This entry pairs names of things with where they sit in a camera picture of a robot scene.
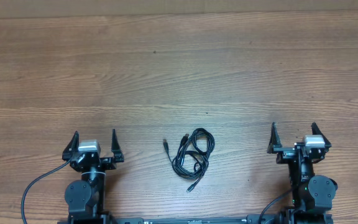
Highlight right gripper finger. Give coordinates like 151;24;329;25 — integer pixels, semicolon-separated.
311;122;331;148
267;122;282;153

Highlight black usb cable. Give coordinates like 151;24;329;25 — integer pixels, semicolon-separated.
162;128;216;194

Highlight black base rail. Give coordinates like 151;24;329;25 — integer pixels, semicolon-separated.
113;214;279;224

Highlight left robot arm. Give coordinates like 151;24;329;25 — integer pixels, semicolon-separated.
62;129;124;224

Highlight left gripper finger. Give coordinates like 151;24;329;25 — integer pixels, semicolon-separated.
62;131;79;156
111;129;124;157

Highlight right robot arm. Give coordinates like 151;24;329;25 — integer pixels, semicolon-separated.
258;123;338;223

